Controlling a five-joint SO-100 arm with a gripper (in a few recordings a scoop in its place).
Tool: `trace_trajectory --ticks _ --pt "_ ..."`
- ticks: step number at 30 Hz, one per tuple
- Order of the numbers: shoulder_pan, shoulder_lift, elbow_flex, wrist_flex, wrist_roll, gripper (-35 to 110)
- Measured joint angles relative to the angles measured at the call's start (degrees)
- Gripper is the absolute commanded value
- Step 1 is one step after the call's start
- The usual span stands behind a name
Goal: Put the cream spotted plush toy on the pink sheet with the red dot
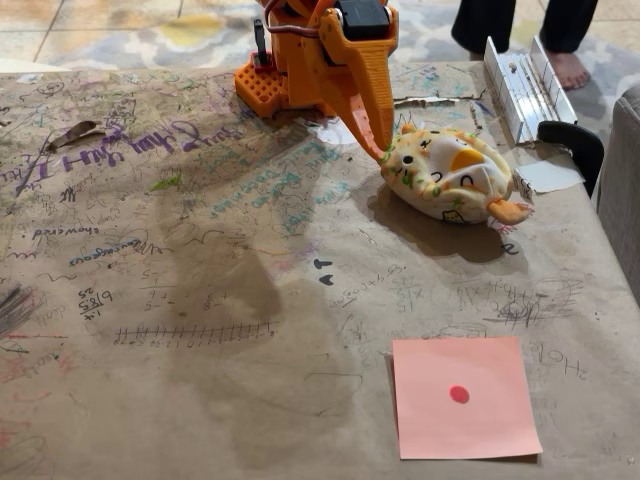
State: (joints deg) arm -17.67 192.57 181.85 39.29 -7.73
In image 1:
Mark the orange gripper black servo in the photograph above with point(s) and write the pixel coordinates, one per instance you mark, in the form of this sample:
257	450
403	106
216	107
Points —
361	64

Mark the plush cat toy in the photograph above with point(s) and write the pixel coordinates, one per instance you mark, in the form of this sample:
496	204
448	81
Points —
450	172

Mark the orange SO-100 robot arm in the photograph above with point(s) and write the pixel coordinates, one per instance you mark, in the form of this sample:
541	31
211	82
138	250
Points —
295	65

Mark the small red round object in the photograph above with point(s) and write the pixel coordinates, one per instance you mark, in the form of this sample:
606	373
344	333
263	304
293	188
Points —
459	394

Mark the black trouser legs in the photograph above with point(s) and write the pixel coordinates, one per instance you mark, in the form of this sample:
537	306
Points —
480	22

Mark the patterned grey yellow rug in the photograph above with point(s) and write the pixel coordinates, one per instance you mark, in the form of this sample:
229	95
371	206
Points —
190	30

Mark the bare foot of person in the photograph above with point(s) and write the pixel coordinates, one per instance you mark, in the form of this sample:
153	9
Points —
567	70

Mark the black clamp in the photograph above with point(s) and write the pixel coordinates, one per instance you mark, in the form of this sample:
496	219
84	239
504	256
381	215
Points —
582	145

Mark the scribbled brown paper table cover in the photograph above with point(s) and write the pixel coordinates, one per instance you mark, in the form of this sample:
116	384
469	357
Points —
200	300

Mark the grey upholstered sofa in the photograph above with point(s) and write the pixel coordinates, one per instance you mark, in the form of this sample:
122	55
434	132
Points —
622	190

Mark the dry brown leaf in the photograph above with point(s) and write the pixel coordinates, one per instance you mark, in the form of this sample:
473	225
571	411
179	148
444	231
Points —
75	134

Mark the pink sticky note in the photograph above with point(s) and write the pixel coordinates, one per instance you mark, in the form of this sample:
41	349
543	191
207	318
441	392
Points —
465	430

